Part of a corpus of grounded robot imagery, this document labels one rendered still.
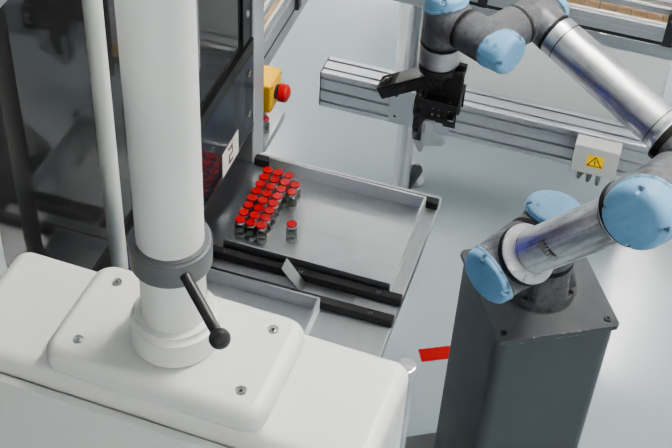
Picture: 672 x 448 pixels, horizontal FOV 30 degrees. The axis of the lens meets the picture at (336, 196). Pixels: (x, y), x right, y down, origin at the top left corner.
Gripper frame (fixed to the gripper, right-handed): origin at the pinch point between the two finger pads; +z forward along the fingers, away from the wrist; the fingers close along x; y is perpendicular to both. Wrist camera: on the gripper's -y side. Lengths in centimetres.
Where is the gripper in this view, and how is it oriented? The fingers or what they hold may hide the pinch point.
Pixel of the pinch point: (417, 144)
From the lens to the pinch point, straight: 239.9
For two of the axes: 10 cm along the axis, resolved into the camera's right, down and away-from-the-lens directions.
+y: 9.5, 2.4, -2.0
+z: -0.4, 7.3, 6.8
